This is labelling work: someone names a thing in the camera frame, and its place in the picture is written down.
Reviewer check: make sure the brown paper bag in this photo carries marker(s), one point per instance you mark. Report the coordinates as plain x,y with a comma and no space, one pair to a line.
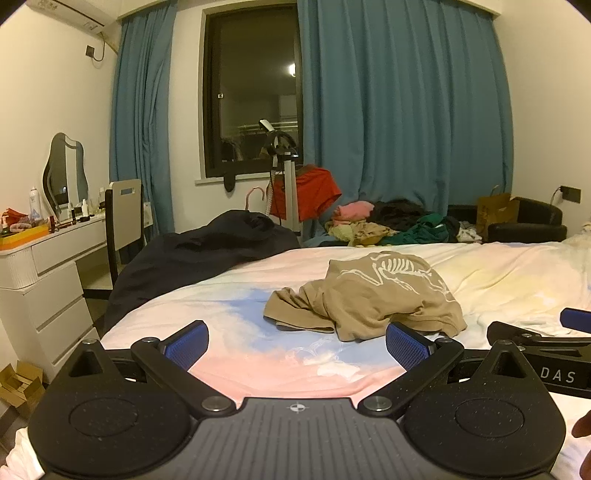
496,212

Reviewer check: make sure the white drawer dresser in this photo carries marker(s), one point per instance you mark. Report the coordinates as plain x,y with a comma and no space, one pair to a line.
55,258

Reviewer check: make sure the white patterned cloth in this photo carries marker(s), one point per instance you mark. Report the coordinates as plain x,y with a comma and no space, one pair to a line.
470,233

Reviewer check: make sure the narrow blue curtain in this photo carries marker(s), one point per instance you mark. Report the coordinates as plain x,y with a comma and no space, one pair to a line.
138,115

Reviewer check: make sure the white back chair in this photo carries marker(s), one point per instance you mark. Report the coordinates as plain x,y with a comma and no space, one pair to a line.
127,203

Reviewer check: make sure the dark window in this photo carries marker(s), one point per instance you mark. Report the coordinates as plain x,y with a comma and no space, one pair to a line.
249,92

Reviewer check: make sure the black wall socket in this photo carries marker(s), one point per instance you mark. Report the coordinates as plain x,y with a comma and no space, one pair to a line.
571,194

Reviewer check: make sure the orange tray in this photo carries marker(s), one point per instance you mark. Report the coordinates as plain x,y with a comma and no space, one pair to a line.
23,238

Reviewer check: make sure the red shirt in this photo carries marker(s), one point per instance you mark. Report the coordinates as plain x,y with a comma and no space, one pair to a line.
314,189

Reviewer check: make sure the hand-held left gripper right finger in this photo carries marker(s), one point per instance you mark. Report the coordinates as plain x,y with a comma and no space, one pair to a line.
405,345

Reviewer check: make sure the black crumpled cloth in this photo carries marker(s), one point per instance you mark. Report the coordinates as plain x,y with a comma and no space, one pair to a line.
401,213

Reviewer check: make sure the white air conditioner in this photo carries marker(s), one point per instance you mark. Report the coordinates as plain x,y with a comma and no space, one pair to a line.
60,7

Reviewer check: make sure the wavy frame mirror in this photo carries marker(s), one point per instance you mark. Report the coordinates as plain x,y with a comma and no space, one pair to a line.
55,175

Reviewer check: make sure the black jacket on bed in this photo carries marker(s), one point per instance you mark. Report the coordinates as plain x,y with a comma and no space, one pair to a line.
184,258

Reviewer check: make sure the wide blue curtain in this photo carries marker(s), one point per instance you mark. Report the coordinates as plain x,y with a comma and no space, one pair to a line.
406,115

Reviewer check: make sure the green crumpled cloth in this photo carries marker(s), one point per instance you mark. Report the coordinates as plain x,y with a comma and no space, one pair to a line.
425,230

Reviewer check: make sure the person's right hand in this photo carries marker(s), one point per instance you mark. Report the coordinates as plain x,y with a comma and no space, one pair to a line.
582,424

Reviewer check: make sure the black cloth on window sill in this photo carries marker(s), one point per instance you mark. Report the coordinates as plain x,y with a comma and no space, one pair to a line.
229,182

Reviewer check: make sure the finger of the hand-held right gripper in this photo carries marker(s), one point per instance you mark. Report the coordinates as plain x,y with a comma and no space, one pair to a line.
545,341
577,320

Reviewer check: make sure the open cardboard box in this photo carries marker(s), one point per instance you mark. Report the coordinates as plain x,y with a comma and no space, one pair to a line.
18,390

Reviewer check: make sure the pink clothes hanger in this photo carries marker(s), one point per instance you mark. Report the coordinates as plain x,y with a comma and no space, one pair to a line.
251,193

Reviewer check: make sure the black sofa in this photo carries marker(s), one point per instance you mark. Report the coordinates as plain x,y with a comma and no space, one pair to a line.
535,219

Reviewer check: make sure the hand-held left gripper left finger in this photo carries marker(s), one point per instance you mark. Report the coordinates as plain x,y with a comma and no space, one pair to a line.
187,345

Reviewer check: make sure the pink cloth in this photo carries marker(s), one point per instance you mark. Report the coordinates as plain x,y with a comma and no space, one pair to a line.
353,211

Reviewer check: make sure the tan printed t-shirt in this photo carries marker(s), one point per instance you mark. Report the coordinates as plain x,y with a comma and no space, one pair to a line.
369,295

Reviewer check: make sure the standing garment steamer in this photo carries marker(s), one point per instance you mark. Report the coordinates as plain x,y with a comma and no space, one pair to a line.
289,184

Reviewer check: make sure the bed with pastel sheet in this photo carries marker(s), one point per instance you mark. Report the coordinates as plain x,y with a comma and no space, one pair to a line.
508,277

